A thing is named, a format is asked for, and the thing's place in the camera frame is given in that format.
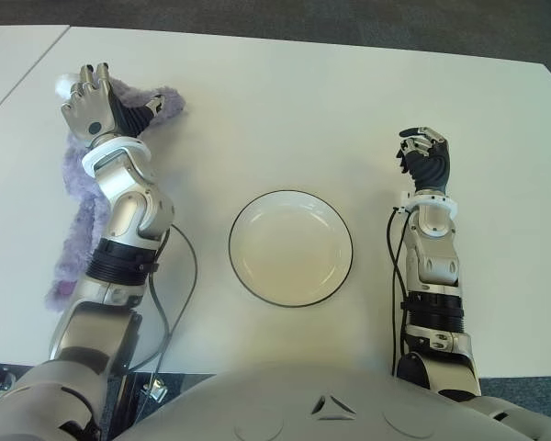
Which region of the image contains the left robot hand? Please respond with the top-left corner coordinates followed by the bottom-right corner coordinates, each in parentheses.
top-left (60, 62), bottom-right (166, 151)

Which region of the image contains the grey robot torso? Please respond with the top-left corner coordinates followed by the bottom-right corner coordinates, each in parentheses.
top-left (105, 360), bottom-right (551, 441)

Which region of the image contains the white plate with black rim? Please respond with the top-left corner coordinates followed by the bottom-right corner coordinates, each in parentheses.
top-left (228, 188), bottom-right (354, 308)

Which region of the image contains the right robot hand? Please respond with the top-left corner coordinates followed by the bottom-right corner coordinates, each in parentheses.
top-left (396, 125), bottom-right (452, 194)

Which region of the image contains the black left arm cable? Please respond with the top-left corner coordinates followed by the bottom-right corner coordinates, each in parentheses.
top-left (118, 224), bottom-right (198, 414)

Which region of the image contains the black table leg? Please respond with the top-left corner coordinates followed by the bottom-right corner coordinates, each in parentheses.
top-left (107, 369), bottom-right (143, 433)

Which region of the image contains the purple plush doll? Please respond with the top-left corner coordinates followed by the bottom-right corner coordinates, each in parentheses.
top-left (44, 71), bottom-right (188, 313)

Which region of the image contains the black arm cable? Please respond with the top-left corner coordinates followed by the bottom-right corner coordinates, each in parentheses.
top-left (385, 207), bottom-right (412, 376)
top-left (118, 224), bottom-right (198, 414)

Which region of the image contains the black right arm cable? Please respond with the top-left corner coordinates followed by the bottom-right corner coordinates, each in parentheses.
top-left (385, 207), bottom-right (412, 376)

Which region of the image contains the metal table bracket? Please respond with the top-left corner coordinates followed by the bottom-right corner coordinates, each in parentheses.
top-left (141, 376), bottom-right (167, 401)
top-left (0, 365), bottom-right (17, 399)

